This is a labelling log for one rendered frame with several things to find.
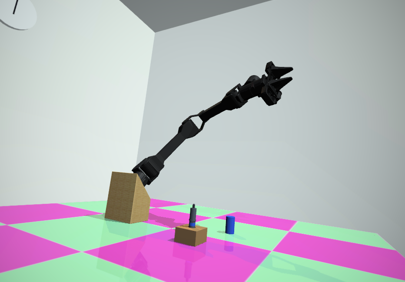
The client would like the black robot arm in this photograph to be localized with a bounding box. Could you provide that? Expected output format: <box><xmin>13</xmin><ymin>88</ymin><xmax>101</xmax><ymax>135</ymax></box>
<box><xmin>132</xmin><ymin>75</ymin><xmax>260</xmax><ymax>187</ymax></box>

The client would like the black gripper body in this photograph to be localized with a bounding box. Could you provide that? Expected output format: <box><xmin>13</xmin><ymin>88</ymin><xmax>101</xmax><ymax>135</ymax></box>
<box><xmin>249</xmin><ymin>61</ymin><xmax>277</xmax><ymax>105</ymax></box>

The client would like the dark grey marker with blue band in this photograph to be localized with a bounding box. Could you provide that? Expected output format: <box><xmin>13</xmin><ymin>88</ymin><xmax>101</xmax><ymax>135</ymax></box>
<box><xmin>189</xmin><ymin>204</ymin><xmax>197</xmax><ymax>228</ymax></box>

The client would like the blue cylinder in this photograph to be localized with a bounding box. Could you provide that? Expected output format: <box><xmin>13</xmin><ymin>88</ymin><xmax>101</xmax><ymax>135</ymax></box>
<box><xmin>225</xmin><ymin>216</ymin><xmax>235</xmax><ymax>234</ymax></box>

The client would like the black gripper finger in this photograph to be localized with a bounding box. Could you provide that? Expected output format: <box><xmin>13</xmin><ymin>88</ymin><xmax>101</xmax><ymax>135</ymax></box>
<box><xmin>268</xmin><ymin>77</ymin><xmax>292</xmax><ymax>97</ymax></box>
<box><xmin>271</xmin><ymin>65</ymin><xmax>293</xmax><ymax>79</ymax></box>

